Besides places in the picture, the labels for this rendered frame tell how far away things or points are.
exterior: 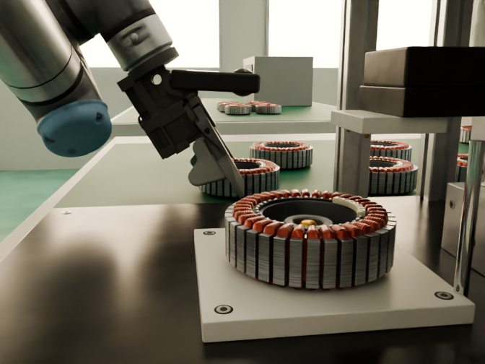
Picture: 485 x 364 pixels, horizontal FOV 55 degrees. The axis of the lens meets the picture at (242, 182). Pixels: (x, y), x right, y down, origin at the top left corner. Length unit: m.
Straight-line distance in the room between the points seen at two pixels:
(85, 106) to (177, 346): 0.32
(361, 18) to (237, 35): 4.33
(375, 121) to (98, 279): 0.21
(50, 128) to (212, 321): 0.32
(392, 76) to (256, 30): 4.56
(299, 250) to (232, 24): 4.59
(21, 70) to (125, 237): 0.18
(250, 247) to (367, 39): 0.29
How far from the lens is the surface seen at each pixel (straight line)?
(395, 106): 0.29
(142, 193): 0.64
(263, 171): 0.60
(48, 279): 0.35
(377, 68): 0.32
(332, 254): 0.26
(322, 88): 4.99
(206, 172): 0.58
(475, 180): 0.28
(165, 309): 0.29
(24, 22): 0.45
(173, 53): 0.61
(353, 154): 0.50
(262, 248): 0.27
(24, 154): 5.07
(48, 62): 0.47
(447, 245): 0.40
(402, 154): 0.84
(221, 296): 0.27
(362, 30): 0.51
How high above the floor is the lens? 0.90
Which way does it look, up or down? 13 degrees down
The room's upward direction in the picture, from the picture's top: straight up
